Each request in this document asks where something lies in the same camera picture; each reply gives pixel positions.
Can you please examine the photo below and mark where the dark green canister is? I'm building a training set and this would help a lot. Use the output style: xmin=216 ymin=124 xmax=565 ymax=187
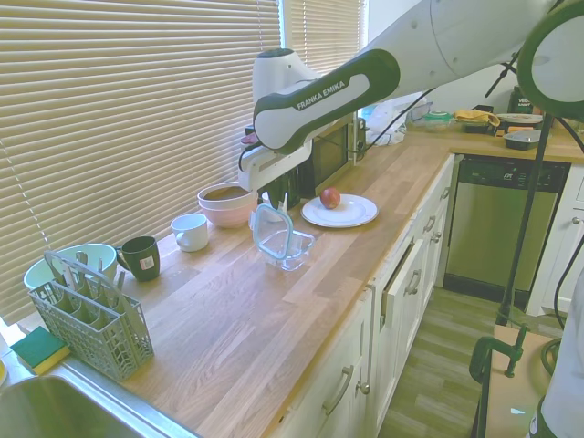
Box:
xmin=510 ymin=85 xmax=536 ymax=115

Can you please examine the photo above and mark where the black food tray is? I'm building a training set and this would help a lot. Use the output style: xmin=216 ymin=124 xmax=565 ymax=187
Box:
xmin=464 ymin=120 xmax=499 ymax=136

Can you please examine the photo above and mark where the stainless steel dishwasher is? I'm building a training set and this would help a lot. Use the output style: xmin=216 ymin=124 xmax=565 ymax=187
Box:
xmin=444 ymin=154 xmax=572 ymax=293

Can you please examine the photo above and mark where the mint green bowl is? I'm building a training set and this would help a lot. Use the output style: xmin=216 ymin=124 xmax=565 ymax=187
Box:
xmin=23 ymin=244 xmax=118 ymax=293

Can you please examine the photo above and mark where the ajar white cabinet door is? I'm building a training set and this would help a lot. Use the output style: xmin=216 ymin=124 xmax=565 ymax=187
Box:
xmin=379 ymin=239 xmax=429 ymax=330

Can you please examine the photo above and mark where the green and yellow sponge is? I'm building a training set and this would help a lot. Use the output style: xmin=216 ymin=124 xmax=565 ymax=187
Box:
xmin=9 ymin=326 xmax=72 ymax=376

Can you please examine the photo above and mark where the clear container green lid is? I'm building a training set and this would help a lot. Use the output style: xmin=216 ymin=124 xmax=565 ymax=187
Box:
xmin=423 ymin=110 xmax=454 ymax=134

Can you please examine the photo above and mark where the teal-rimmed clear container lid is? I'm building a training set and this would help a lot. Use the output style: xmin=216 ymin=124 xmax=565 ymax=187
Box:
xmin=248 ymin=191 xmax=297 ymax=266

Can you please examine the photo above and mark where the wide beige window blind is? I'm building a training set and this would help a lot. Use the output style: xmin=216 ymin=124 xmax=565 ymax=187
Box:
xmin=0 ymin=0 xmax=287 ymax=325

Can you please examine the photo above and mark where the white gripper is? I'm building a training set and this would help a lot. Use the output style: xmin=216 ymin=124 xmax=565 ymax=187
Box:
xmin=236 ymin=141 xmax=314 ymax=208

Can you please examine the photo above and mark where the narrow beige window blind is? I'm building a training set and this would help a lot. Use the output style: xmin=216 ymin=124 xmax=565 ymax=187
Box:
xmin=289 ymin=0 xmax=366 ymax=77

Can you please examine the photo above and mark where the white base cabinet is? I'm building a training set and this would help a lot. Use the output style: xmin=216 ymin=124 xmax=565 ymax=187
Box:
xmin=273 ymin=154 xmax=457 ymax=438

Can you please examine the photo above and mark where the yellow cloth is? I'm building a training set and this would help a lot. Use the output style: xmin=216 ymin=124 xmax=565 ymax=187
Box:
xmin=454 ymin=107 xmax=502 ymax=129

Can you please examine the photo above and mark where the brown wooden board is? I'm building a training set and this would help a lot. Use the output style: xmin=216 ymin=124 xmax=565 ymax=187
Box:
xmin=478 ymin=323 xmax=567 ymax=438

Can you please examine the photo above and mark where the silver bar cabinet handle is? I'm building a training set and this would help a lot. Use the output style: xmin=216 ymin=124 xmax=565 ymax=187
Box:
xmin=321 ymin=364 xmax=355 ymax=416

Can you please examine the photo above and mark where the white-bladed knife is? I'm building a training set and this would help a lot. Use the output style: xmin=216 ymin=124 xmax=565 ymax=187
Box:
xmin=58 ymin=263 xmax=78 ymax=292

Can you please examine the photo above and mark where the wide white mug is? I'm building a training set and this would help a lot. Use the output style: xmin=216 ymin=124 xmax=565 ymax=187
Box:
xmin=170 ymin=213 xmax=210 ymax=253

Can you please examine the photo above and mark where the pink bowl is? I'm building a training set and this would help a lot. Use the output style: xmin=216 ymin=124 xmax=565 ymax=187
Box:
xmin=199 ymin=200 xmax=259 ymax=229

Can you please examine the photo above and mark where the red apple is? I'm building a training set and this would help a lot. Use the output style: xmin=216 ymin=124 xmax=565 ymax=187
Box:
xmin=318 ymin=186 xmax=342 ymax=210

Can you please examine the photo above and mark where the white plastic bag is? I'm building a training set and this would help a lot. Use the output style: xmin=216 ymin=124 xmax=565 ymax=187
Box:
xmin=367 ymin=99 xmax=430 ymax=147

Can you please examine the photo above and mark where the black mug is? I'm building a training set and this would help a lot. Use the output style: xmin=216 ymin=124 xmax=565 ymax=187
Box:
xmin=113 ymin=235 xmax=162 ymax=283

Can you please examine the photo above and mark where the grey plastic cutlery basket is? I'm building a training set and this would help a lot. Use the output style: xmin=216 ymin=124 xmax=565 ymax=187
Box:
xmin=28 ymin=249 xmax=155 ymax=382

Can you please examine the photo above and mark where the white plate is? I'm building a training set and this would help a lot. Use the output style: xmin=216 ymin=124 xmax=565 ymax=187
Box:
xmin=300 ymin=193 xmax=380 ymax=228

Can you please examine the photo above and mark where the green clamp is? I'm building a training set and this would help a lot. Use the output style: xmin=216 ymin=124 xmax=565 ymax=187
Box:
xmin=469 ymin=323 xmax=530 ymax=384

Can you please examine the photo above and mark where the plate with food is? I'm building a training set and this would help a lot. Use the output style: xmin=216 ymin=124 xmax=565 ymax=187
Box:
xmin=495 ymin=112 xmax=545 ymax=127

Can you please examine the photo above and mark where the black camera stand pole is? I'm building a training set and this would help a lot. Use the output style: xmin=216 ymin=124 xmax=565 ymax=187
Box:
xmin=485 ymin=54 xmax=556 ymax=328

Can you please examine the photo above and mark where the clear glass food container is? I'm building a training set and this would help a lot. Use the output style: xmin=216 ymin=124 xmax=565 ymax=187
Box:
xmin=259 ymin=227 xmax=317 ymax=273

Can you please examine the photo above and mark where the stainless steel sink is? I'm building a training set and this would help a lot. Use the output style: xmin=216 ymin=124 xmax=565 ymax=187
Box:
xmin=0 ymin=360 xmax=202 ymax=438

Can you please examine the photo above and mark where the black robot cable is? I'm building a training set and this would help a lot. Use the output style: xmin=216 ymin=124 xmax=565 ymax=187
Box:
xmin=363 ymin=89 xmax=437 ymax=150

